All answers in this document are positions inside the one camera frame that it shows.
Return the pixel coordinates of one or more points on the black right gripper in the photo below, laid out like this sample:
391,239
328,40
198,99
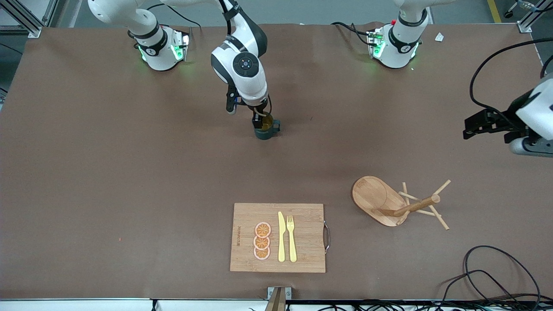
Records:
258,119

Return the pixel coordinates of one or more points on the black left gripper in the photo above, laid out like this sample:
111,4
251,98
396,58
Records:
502,119

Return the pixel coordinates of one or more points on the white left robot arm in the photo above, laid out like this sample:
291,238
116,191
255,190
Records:
402,43

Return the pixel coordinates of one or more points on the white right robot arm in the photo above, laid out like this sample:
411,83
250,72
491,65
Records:
244,65

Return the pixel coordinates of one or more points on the white paper scrap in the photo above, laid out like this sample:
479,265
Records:
439,37

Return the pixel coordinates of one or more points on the toy orange slice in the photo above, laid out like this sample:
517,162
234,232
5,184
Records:
263,230
262,242
262,254

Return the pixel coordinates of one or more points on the brown table cover mat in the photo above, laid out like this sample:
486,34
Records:
173,194

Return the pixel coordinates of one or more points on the yellow plastic knife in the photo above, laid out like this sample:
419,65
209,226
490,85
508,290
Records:
281,237

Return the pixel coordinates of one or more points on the wooden mug tree stand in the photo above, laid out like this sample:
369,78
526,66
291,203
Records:
376,198

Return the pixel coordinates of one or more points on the yellow plastic fork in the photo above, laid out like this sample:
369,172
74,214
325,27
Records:
292,242

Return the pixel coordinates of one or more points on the aluminium frame post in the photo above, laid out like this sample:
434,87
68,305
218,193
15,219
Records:
524,27
34,32

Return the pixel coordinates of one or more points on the metal bracket with wooden post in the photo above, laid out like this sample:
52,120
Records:
278,298

